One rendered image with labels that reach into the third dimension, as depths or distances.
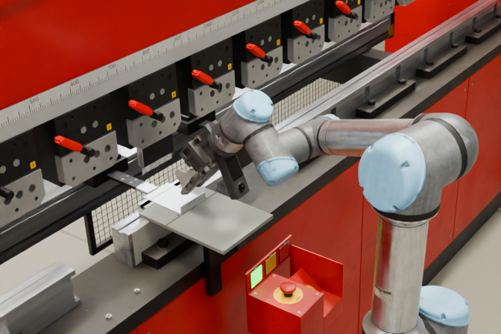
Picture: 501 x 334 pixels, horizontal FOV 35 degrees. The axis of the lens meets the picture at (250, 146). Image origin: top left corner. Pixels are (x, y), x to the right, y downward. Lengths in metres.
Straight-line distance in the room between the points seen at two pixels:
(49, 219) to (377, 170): 1.01
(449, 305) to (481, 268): 1.82
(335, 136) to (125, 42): 0.48
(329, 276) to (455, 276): 1.36
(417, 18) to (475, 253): 1.14
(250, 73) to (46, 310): 0.77
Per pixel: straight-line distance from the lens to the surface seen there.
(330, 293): 2.12
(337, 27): 2.36
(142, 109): 1.73
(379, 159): 1.30
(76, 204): 2.12
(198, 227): 1.84
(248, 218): 1.86
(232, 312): 2.14
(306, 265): 2.11
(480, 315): 3.22
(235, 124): 1.65
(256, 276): 2.00
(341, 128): 1.61
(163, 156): 1.93
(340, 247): 2.52
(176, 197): 1.96
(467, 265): 3.46
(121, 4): 1.68
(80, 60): 1.64
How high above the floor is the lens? 2.02
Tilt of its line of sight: 28 degrees down
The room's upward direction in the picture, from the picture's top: 2 degrees counter-clockwise
